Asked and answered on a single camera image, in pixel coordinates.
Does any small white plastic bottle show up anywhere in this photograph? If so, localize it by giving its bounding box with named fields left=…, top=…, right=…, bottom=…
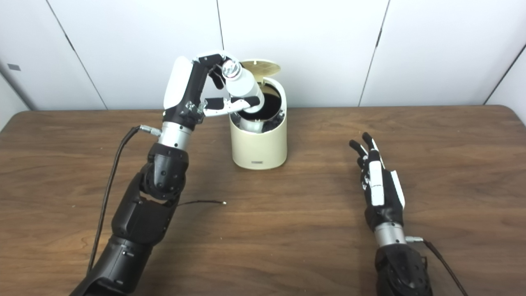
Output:
left=222, top=60, right=265, bottom=133

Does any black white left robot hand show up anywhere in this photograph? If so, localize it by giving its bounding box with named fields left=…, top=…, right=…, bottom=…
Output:
left=163, top=50, right=261, bottom=131

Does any cream-colored bin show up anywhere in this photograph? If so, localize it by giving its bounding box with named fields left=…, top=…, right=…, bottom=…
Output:
left=229, top=58, right=288, bottom=170

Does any round cream bin lid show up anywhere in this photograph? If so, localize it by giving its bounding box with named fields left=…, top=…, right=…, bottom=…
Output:
left=240, top=58, right=282, bottom=83

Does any black bin liner bag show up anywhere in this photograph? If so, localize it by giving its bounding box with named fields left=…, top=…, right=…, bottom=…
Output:
left=230, top=82, right=287, bottom=134

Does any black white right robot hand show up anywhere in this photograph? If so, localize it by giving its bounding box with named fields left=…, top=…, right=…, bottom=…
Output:
left=349, top=132, right=406, bottom=233

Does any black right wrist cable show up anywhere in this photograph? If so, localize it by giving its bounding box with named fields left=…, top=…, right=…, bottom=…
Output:
left=406, top=236, right=469, bottom=296

